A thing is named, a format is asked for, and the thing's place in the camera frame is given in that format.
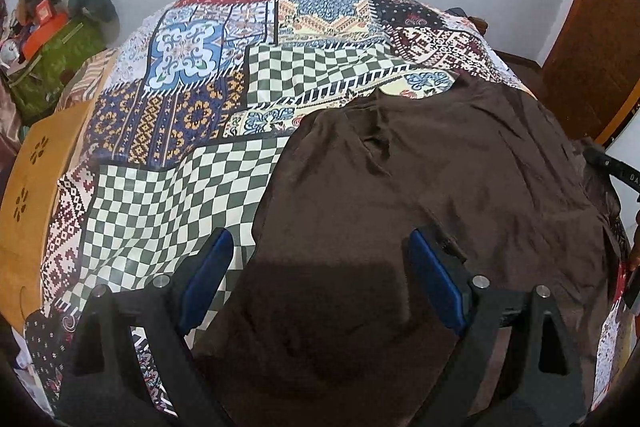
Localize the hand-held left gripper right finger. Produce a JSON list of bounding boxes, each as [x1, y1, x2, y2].
[[406, 228, 593, 427]]

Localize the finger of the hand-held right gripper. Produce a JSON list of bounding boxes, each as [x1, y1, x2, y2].
[[582, 147, 624, 184]]

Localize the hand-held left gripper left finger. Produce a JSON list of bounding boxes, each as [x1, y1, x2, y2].
[[55, 227, 236, 427]]

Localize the brown small garment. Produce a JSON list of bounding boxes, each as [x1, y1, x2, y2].
[[192, 74, 626, 427]]

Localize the person's right hand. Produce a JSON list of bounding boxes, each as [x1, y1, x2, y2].
[[628, 211, 640, 273]]

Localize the patchwork patterned blanket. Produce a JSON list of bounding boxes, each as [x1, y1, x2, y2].
[[25, 0, 631, 418]]

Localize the dark brown wooden furniture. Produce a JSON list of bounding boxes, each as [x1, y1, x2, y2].
[[492, 49, 545, 100]]

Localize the brown wooden door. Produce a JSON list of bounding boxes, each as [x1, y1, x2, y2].
[[542, 0, 640, 142]]

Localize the wooden board with flower cutouts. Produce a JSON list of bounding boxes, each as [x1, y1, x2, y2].
[[0, 99, 96, 333]]

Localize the dark cloth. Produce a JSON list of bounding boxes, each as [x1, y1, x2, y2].
[[444, 7, 489, 34]]

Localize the striped beige cloth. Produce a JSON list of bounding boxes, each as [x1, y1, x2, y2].
[[55, 49, 119, 112]]

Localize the dusty pink fabric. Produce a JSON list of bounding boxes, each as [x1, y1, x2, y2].
[[0, 79, 22, 170]]

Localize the green bag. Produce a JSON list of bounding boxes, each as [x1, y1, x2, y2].
[[7, 19, 108, 118]]

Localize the flat orange box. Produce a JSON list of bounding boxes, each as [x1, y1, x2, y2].
[[22, 12, 69, 58]]

